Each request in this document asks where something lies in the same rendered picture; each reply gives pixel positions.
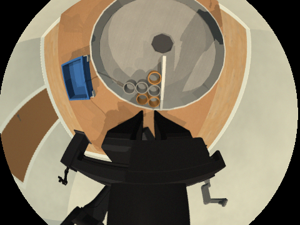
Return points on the bronze bushing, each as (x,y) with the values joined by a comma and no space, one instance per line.
(154,82)
(154,103)
(142,101)

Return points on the blue open-top bin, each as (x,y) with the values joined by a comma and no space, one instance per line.
(77,79)

